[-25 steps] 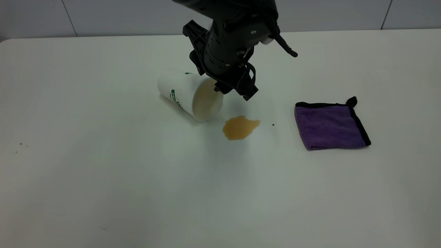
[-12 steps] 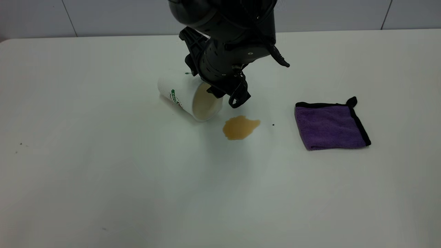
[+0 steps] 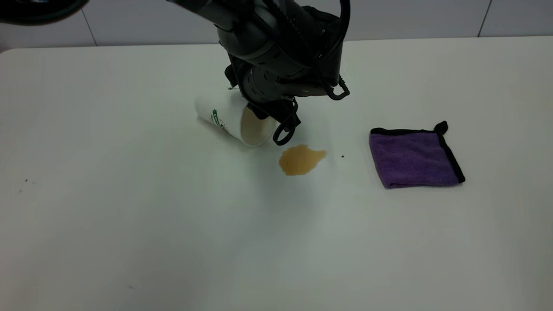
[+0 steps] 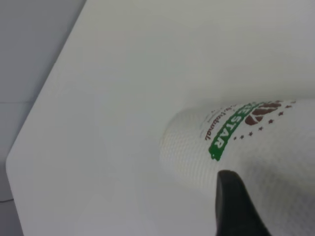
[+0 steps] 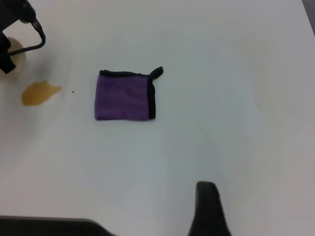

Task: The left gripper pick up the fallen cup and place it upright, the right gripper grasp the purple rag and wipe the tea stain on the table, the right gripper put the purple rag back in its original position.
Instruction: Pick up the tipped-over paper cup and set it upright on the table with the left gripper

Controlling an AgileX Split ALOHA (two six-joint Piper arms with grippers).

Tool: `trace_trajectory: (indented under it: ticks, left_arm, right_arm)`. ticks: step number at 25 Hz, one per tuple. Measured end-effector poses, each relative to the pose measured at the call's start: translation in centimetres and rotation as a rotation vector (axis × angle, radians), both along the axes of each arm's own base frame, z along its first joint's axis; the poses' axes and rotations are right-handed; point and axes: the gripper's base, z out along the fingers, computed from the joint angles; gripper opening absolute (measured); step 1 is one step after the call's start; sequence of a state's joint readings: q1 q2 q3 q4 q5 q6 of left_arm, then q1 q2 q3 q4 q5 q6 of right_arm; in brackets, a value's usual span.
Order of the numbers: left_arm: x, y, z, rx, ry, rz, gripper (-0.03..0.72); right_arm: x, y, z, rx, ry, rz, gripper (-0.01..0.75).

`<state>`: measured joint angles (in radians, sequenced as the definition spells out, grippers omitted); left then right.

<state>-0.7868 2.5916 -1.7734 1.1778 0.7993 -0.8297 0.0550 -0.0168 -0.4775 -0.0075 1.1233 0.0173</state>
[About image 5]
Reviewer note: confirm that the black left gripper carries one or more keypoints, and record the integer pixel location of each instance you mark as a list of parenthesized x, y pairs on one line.
[(14, 9)]

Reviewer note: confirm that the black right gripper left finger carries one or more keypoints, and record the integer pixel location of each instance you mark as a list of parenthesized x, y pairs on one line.
[(49, 227)]

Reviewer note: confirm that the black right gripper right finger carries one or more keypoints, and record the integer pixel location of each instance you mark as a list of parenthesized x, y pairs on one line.
[(209, 211)]

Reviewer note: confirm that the purple cloth with black trim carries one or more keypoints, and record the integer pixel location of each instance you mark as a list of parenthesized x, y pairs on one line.
[(120, 98)]

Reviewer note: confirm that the brown coffee spill puddle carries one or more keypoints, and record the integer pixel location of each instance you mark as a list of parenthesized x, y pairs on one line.
[(37, 94)]

